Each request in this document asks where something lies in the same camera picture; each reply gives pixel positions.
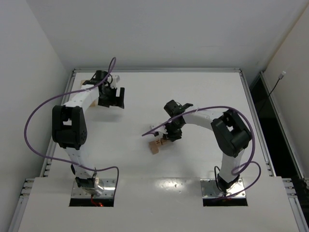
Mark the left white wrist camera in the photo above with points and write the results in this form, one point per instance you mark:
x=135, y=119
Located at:
x=114, y=80

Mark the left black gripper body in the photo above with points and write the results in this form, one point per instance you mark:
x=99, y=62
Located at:
x=114, y=97

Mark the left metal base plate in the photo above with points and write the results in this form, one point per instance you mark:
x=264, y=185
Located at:
x=105, y=190

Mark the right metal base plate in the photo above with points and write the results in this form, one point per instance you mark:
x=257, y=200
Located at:
x=210, y=191

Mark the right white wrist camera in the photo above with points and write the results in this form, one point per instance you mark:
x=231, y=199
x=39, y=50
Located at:
x=159, y=131

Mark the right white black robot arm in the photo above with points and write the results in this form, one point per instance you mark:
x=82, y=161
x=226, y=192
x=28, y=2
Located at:
x=231, y=134

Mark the black wall cable white plug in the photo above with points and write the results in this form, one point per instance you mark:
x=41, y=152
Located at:
x=280, y=77

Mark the wooden block letter H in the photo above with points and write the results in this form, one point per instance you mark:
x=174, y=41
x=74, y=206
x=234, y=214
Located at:
x=158, y=142

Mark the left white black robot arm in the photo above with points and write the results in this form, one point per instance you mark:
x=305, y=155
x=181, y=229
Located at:
x=69, y=129

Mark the metal base plate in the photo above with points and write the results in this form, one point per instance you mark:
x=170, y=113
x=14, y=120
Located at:
x=210, y=191
x=105, y=190

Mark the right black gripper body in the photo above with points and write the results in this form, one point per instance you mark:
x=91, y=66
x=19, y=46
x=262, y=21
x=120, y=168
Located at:
x=173, y=135

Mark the small wooden cube block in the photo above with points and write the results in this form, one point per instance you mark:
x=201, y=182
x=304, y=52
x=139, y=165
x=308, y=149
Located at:
x=164, y=141

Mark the front left wooden block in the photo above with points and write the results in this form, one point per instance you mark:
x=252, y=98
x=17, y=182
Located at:
x=154, y=147

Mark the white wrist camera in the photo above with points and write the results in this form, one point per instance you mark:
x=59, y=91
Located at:
x=114, y=80
x=159, y=131

